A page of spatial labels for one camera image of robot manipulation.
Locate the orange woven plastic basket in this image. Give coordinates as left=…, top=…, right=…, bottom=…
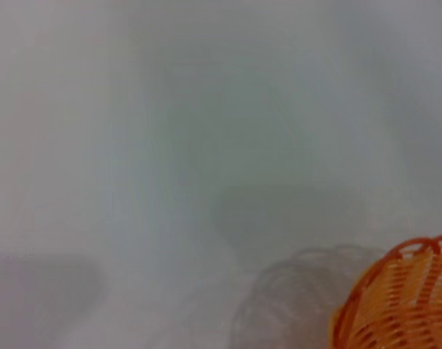
left=327, top=232, right=442, bottom=349

